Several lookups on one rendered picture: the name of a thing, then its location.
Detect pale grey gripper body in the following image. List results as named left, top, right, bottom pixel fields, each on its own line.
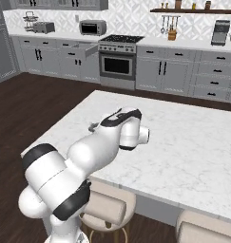
left=87, top=121, right=103, bottom=133

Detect grey open drawer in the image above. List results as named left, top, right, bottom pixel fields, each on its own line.
left=68, top=42, right=100, bottom=60

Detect grey cupboard and drawer run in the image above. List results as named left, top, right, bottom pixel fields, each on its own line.
left=135, top=44, right=231, bottom=104

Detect steel oven with hob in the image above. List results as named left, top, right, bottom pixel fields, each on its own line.
left=98, top=33, right=145, bottom=91

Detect grey base cupboard run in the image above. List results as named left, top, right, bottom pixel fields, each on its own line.
left=10, top=35, right=102, bottom=84

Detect beige round stool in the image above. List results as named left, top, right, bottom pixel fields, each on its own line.
left=79, top=179, right=138, bottom=243
left=175, top=209, right=231, bottom=243

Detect steel toaster oven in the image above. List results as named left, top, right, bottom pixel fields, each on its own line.
left=78, top=19, right=107, bottom=37

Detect steel toaster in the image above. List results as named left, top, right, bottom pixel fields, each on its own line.
left=32, top=21, right=56, bottom=35

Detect tall grey cupboard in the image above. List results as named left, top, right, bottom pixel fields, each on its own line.
left=0, top=0, right=22, bottom=84

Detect wooden knife block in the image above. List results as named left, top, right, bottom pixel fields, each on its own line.
left=167, top=28, right=179, bottom=42

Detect wire stand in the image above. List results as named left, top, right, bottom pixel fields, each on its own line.
left=22, top=10, right=37, bottom=32

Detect grey wall cupboards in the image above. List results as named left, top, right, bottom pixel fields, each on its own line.
left=9, top=0, right=109, bottom=11

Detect rail with hanging tools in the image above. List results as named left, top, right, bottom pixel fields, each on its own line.
left=160, top=14, right=182, bottom=35

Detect dark wooden wall shelf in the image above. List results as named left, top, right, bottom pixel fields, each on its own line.
left=149, top=8, right=231, bottom=15

